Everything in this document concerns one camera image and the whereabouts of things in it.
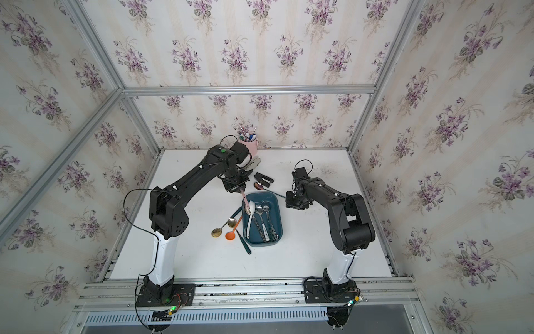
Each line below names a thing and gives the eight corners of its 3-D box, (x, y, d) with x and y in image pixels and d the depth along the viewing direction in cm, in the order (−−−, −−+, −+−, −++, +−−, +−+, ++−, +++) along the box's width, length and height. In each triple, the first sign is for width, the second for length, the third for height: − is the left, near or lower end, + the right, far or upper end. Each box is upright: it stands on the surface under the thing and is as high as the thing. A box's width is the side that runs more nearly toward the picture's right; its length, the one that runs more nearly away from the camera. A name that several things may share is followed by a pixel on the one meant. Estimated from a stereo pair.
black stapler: (253, 178, 109) (253, 175, 107) (258, 173, 111) (258, 171, 110) (268, 187, 105) (268, 185, 104) (272, 182, 107) (273, 180, 106)
